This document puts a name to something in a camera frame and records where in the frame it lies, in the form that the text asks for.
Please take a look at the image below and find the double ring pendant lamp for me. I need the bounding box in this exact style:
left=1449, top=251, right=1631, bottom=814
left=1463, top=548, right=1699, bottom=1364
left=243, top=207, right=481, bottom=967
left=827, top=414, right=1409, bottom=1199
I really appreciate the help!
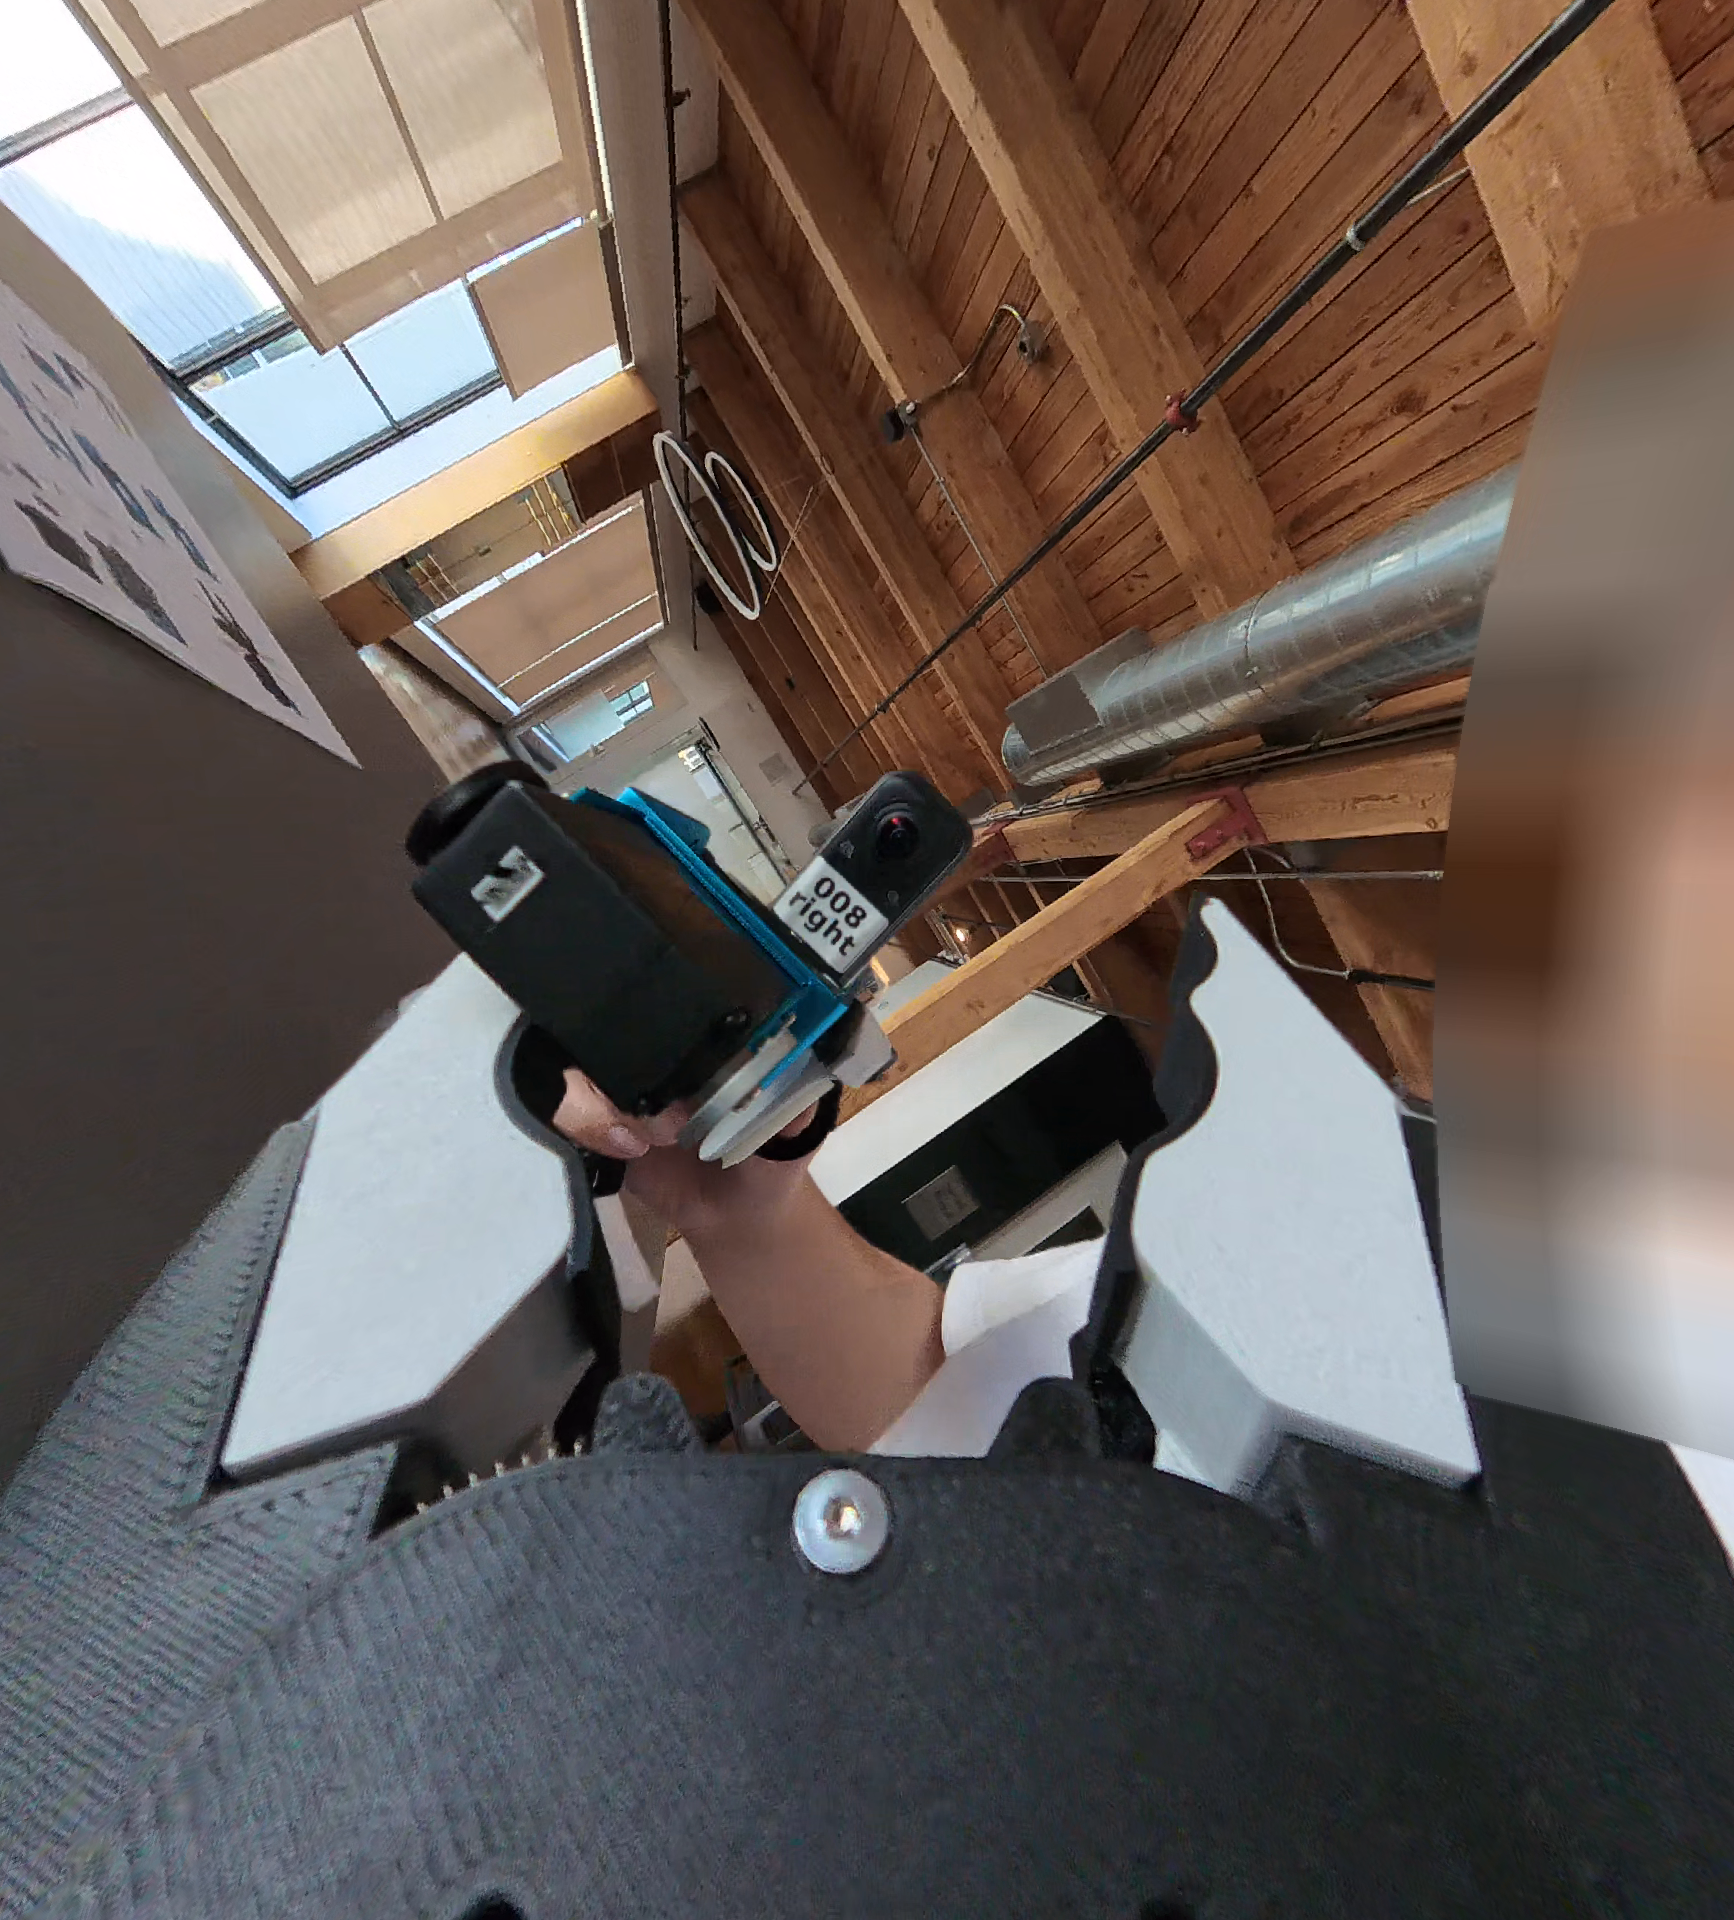
left=650, top=430, right=784, bottom=622

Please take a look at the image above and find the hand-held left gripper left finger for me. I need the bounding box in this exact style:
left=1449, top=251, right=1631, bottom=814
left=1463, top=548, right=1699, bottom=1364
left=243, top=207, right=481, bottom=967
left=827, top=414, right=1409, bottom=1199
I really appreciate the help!
left=218, top=956, right=626, bottom=1479

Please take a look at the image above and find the diagonal wooden beam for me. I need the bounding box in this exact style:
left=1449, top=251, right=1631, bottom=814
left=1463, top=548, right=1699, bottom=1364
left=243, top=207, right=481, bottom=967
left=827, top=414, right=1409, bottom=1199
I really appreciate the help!
left=874, top=794, right=1267, bottom=1081

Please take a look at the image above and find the black servo with blue bracket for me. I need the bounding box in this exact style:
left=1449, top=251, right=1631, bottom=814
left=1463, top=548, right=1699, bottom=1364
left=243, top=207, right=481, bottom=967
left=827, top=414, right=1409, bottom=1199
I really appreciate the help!
left=408, top=761, right=863, bottom=1120

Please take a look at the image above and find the large beige roller shade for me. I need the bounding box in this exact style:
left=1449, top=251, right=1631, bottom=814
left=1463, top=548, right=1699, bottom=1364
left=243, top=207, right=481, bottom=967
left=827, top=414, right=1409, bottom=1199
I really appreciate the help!
left=64, top=0, right=607, bottom=350

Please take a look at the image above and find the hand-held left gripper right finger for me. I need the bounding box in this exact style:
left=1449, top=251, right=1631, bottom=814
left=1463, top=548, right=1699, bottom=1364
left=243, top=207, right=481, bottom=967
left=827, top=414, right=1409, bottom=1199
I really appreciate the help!
left=1075, top=891, right=1489, bottom=1498

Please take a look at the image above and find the person's right hand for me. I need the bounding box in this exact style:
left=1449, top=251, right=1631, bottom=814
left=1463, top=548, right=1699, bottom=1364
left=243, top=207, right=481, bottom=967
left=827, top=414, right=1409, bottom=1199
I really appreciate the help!
left=552, top=1067, right=830, bottom=1237

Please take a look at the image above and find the dark brown desk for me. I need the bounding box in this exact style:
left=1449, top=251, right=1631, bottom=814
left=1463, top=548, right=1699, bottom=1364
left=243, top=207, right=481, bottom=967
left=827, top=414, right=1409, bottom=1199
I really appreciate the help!
left=0, top=111, right=540, bottom=1668

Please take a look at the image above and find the metal conduit with junction box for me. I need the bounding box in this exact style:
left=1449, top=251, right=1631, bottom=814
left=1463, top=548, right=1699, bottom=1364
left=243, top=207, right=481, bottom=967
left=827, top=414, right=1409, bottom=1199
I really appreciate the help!
left=888, top=303, right=1053, bottom=443

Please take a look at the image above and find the printed assembly instruction sheet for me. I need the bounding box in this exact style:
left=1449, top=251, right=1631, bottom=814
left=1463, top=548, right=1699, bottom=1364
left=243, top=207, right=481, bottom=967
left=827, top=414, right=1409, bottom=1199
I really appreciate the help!
left=0, top=193, right=362, bottom=770

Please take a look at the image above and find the small beige roller shade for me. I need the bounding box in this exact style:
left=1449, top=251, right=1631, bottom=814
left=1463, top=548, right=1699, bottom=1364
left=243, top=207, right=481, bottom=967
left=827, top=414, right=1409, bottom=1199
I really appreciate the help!
left=464, top=224, right=633, bottom=399

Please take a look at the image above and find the black ceiling sprinkler pipe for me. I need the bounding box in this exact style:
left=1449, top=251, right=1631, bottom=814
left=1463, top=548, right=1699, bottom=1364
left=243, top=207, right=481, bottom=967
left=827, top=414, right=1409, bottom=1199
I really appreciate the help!
left=792, top=0, right=1621, bottom=798

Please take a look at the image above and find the person's right forearm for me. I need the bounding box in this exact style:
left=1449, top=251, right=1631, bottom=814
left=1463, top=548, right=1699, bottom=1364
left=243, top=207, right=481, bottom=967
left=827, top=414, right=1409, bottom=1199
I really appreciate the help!
left=664, top=1162, right=954, bottom=1457

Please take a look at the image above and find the white and black cabinet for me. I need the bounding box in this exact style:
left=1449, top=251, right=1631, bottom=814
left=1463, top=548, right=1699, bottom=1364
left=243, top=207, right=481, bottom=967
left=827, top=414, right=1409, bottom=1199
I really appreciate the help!
left=806, top=982, right=1173, bottom=1254

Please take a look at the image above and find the large glass window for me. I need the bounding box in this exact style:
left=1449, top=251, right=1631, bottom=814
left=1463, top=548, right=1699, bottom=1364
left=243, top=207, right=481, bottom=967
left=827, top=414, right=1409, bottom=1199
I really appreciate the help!
left=0, top=0, right=631, bottom=499

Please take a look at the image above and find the silver air duct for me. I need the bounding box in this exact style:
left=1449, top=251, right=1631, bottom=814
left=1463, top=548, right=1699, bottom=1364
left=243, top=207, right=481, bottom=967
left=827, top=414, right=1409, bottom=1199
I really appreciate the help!
left=998, top=462, right=1526, bottom=791

